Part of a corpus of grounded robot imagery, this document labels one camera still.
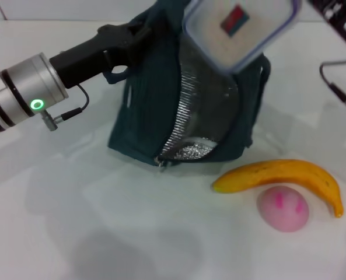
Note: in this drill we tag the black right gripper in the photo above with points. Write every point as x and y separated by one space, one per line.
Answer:
336 20

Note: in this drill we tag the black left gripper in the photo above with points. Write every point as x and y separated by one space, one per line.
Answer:
85 61

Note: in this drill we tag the dark teal insulated lunch bag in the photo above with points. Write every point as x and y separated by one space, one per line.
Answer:
143 116

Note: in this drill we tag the clear blue-rimmed food container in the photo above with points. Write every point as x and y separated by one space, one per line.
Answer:
237 32

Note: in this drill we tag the yellow banana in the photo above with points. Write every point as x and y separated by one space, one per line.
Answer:
277 173

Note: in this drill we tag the pink egg-shaped ball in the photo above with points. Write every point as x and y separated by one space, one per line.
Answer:
283 210

